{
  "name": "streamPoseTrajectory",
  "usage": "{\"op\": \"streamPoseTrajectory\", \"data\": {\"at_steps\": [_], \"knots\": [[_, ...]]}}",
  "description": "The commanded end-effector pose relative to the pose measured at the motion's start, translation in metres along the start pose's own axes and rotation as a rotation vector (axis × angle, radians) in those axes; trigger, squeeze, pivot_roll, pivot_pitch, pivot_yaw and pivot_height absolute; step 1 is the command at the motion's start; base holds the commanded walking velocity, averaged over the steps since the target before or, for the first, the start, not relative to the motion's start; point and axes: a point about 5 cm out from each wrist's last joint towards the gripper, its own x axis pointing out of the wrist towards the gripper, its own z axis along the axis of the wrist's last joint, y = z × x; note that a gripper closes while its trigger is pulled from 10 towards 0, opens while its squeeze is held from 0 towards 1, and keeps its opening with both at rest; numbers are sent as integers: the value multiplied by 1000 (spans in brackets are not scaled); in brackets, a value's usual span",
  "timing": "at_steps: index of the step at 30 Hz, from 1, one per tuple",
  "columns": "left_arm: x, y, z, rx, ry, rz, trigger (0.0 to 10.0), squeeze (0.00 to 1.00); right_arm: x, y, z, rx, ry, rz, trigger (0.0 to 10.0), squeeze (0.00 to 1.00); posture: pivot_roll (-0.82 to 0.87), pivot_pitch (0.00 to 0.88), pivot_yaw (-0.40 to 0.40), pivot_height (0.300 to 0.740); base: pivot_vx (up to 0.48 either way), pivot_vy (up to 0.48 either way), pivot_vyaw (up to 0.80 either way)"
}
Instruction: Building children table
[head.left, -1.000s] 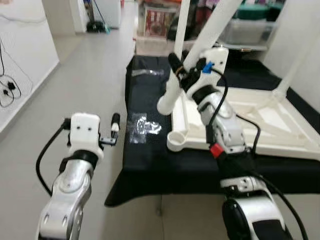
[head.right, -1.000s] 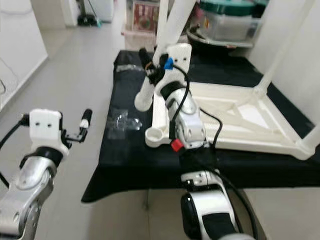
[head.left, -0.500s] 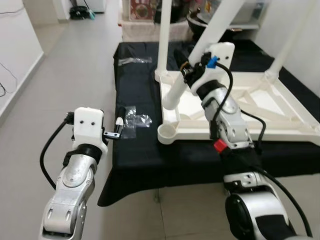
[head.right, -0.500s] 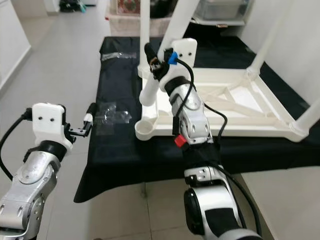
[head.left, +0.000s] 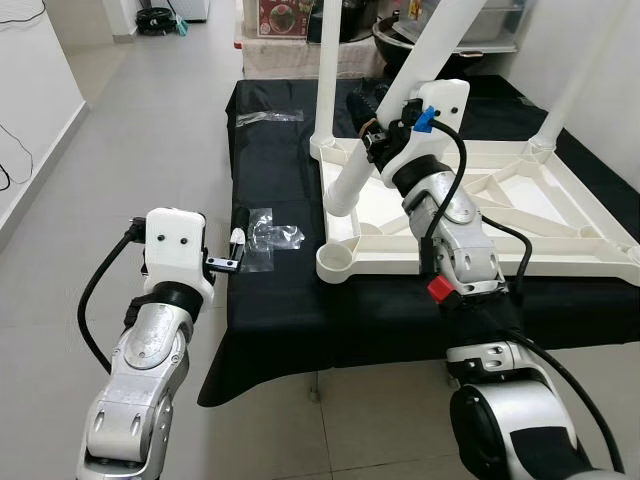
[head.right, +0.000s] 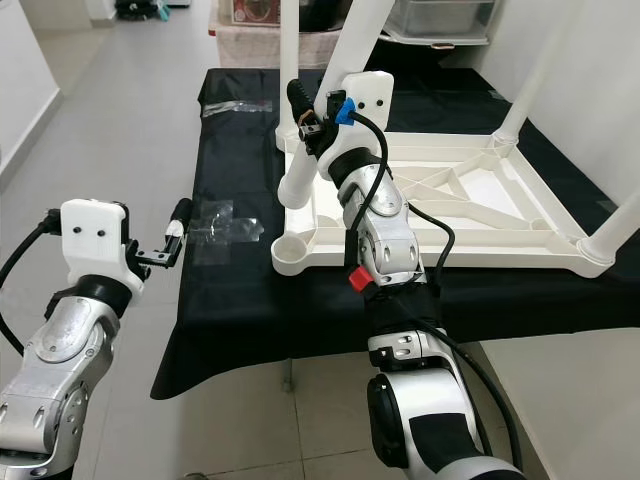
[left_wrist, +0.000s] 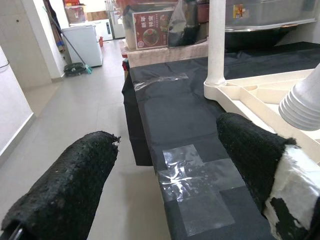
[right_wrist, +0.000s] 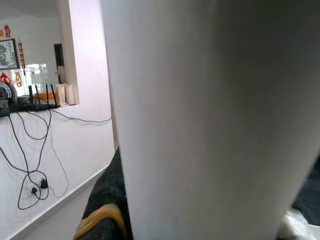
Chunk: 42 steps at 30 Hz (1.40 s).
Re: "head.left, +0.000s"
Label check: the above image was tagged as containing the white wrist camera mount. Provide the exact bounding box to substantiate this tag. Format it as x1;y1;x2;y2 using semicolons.
143;208;216;301
378;78;471;186

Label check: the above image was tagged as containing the black table cloth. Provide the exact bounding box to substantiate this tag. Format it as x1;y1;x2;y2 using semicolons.
197;75;640;406

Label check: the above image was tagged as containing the clear plastic bag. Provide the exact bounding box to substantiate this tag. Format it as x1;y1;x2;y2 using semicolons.
243;208;306;273

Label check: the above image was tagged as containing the black wok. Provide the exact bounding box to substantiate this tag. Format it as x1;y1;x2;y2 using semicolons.
372;15;471;71

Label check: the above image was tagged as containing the clear plastic wrapper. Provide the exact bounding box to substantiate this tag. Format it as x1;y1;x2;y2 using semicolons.
235;110;304;126

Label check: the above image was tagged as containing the coiled black cable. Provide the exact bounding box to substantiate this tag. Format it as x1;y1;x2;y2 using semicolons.
135;5;179;36

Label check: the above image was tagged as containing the white plastic table top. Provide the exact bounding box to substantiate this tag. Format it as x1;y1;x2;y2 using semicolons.
310;135;640;286

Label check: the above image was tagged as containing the storage box with orange lid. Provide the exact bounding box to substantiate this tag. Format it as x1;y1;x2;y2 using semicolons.
255;0;316;39

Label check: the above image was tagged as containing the beige cloth covered bench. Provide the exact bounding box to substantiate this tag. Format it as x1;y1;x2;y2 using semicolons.
240;35;386;81

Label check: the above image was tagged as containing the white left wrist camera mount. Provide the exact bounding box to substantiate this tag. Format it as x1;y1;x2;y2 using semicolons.
143;208;216;301

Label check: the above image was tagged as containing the black bag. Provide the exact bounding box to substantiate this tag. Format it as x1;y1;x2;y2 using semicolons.
340;0;379;43

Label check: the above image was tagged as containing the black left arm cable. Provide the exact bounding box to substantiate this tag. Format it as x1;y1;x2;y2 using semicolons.
78;225;151;373

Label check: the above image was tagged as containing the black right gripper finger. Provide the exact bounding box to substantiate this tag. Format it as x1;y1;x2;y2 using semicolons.
345;82;399;129

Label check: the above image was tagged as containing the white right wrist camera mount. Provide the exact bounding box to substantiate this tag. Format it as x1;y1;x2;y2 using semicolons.
378;78;471;186

